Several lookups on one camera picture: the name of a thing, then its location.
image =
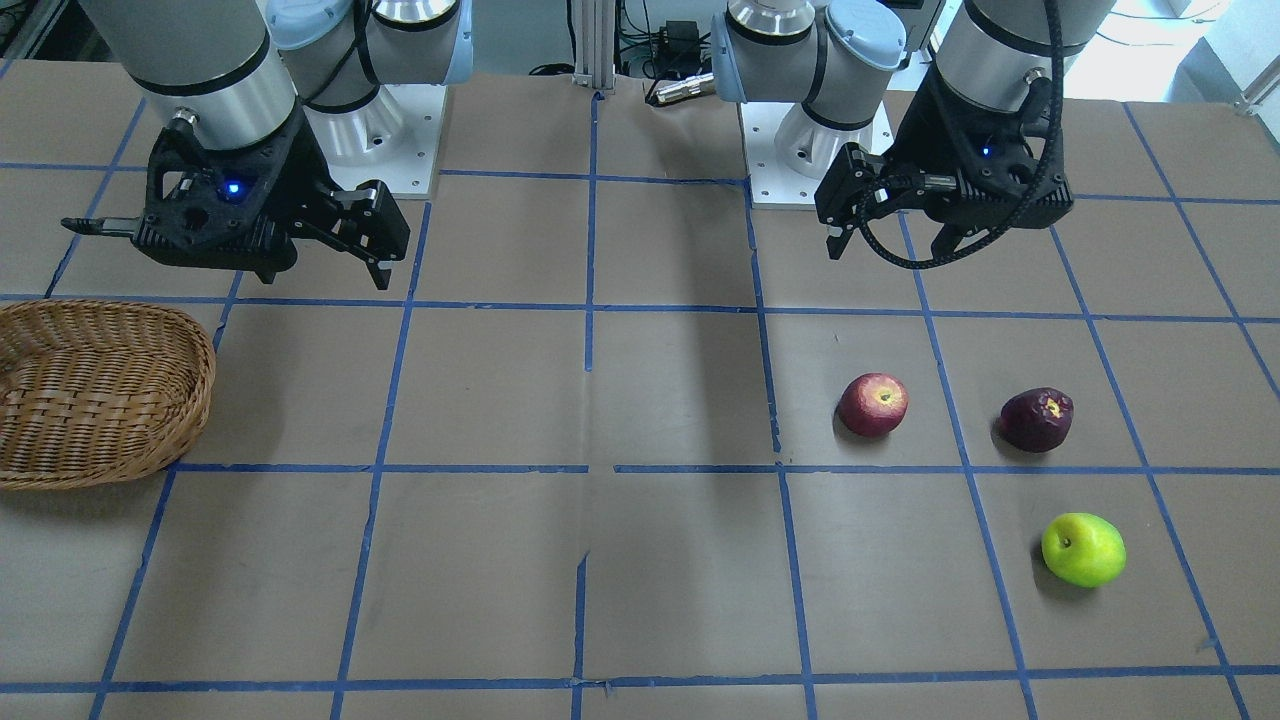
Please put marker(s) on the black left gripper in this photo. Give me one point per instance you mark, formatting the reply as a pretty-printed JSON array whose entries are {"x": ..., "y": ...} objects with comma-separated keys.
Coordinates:
[{"x": 918, "y": 148}]

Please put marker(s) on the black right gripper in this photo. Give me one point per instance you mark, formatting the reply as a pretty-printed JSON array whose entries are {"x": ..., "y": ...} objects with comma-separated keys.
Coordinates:
[{"x": 306, "y": 172}]

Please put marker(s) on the red apple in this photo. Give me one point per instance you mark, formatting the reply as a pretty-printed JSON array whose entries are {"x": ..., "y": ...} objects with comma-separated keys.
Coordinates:
[{"x": 873, "y": 405}]

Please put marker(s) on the dark purple apple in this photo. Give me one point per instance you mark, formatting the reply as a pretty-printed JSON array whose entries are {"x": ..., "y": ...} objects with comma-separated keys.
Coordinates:
[{"x": 1036, "y": 420}]

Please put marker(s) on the green apple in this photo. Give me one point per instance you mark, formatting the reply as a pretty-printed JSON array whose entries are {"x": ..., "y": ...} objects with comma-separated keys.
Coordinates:
[{"x": 1083, "y": 549}]

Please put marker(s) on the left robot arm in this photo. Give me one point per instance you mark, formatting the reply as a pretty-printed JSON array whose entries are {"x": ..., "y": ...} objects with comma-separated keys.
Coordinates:
[{"x": 836, "y": 61}]

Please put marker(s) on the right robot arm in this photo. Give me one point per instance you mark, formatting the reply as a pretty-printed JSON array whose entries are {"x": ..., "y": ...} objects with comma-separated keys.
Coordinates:
[{"x": 274, "y": 120}]

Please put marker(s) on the wicker basket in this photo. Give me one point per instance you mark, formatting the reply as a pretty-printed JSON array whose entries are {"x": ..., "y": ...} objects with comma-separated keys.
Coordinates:
[{"x": 97, "y": 392}]

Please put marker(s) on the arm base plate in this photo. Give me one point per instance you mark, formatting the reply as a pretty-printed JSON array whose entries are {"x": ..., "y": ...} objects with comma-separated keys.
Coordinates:
[
  {"x": 395, "y": 139},
  {"x": 788, "y": 153}
]

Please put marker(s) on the aluminium frame post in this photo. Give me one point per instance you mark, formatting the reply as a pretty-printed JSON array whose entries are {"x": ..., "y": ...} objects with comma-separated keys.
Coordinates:
[{"x": 594, "y": 25}]

